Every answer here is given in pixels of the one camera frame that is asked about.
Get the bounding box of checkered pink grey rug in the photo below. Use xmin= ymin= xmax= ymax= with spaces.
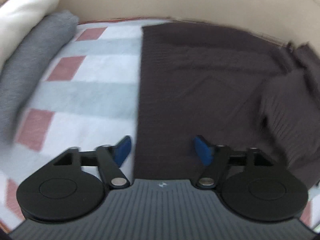
xmin=1 ymin=20 xmax=315 ymax=239

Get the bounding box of folded white sweater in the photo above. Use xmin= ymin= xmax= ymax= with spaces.
xmin=1 ymin=0 xmax=60 ymax=66

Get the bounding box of dark brown cable-knit sweater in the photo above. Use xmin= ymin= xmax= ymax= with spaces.
xmin=133 ymin=23 xmax=319 ymax=187

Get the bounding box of folded grey sweater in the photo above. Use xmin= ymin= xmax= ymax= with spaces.
xmin=1 ymin=10 xmax=79 ymax=145

